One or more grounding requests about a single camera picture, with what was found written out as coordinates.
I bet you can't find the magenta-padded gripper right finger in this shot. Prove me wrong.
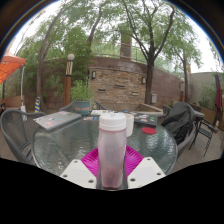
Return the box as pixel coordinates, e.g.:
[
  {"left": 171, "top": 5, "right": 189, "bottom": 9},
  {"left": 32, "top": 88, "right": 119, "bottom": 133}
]
[{"left": 124, "top": 145, "right": 167, "bottom": 190}]

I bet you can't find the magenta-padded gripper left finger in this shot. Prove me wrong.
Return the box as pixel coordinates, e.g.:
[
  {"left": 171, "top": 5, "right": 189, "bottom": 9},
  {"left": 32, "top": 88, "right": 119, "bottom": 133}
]
[{"left": 59, "top": 147, "right": 100, "bottom": 190}]

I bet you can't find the clear pink white-capped bottle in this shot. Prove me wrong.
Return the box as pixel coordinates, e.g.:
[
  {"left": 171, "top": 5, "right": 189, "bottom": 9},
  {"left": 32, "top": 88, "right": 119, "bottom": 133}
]
[{"left": 97, "top": 112, "right": 128, "bottom": 191}]

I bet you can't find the flat round red coaster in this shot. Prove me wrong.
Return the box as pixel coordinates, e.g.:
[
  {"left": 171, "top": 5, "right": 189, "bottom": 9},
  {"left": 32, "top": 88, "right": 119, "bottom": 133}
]
[{"left": 141, "top": 126, "right": 158, "bottom": 136}]

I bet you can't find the white textured cup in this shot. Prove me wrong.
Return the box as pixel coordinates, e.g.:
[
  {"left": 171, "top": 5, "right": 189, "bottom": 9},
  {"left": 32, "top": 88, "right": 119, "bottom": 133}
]
[{"left": 123, "top": 113, "right": 135, "bottom": 138}]

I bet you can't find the blue sticker card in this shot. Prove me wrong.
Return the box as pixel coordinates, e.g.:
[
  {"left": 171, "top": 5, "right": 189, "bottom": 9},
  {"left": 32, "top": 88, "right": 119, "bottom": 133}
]
[{"left": 83, "top": 115, "right": 100, "bottom": 122}]

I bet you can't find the grey laptop with stickers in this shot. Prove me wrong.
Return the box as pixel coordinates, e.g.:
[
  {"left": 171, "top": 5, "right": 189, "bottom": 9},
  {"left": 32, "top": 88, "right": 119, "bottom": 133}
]
[{"left": 33, "top": 110, "right": 83, "bottom": 132}]

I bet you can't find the black jacket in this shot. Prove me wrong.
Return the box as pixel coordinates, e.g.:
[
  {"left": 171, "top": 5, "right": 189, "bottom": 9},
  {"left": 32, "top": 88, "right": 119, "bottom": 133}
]
[{"left": 160, "top": 101, "right": 198, "bottom": 145}]

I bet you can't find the dark slatted patio chair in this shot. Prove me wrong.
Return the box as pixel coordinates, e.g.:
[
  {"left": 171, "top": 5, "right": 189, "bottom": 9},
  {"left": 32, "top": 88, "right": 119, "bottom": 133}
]
[{"left": 189, "top": 113, "right": 221, "bottom": 151}]

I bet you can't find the blue yellow striped cone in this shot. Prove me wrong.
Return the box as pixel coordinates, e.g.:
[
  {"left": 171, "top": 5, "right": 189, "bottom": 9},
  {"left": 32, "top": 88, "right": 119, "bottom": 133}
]
[{"left": 34, "top": 96, "right": 42, "bottom": 113}]

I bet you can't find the forked dark-trunk tree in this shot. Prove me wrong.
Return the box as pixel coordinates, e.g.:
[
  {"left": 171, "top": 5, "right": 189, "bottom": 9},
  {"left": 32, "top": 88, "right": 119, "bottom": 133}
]
[{"left": 119, "top": 0, "right": 178, "bottom": 105}]

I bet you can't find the closed maroon patio umbrella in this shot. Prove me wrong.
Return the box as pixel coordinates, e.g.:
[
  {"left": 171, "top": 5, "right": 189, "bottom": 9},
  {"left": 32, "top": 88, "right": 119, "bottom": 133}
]
[{"left": 214, "top": 72, "right": 224, "bottom": 116}]

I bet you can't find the leaning slender tree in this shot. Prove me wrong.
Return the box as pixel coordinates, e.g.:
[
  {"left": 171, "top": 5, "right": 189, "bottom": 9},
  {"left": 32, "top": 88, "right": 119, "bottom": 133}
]
[{"left": 35, "top": 6, "right": 101, "bottom": 113}]

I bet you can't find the orange patio umbrella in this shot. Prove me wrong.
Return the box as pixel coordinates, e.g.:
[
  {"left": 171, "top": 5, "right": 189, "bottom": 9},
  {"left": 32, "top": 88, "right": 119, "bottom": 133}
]
[{"left": 0, "top": 54, "right": 28, "bottom": 121}]

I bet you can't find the globe-topped wooden lamp post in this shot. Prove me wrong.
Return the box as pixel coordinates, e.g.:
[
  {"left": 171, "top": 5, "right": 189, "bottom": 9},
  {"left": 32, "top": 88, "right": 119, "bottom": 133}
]
[{"left": 63, "top": 53, "right": 76, "bottom": 108}]

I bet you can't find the short wooden lamp post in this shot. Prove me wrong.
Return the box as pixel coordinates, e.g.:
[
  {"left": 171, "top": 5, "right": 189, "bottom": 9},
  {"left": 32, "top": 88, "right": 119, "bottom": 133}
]
[{"left": 179, "top": 77, "right": 186, "bottom": 103}]

